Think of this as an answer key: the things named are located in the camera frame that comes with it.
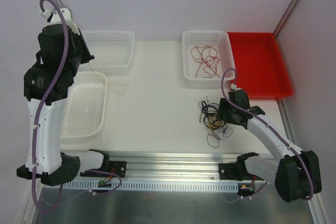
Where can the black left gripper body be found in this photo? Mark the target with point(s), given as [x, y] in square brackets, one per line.
[84, 48]

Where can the white rectangular basket centre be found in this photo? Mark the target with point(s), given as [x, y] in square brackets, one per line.
[206, 54]

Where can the aluminium mounting rail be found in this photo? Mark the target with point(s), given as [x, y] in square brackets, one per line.
[172, 166]

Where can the red plastic tray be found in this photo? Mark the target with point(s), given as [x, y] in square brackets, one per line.
[261, 71]

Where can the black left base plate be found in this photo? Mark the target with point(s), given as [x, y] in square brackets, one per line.
[117, 167]

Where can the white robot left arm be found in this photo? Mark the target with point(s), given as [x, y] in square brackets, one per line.
[46, 86]

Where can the white rectangular basket back left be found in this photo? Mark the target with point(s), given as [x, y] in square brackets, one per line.
[113, 51]

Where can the white oval basket left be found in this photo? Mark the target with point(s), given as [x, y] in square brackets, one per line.
[84, 111]

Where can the white slotted cable duct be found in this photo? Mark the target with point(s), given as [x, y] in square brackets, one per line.
[147, 185]

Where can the white rectangular basket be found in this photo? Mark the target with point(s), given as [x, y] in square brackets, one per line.
[206, 54]
[113, 51]

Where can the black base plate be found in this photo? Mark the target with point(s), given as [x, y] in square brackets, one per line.
[233, 171]
[117, 167]

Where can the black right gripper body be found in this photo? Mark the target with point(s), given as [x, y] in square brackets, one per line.
[224, 112]

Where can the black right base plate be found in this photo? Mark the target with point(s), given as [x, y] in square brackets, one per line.
[233, 171]

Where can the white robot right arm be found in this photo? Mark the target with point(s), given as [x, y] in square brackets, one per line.
[295, 173]

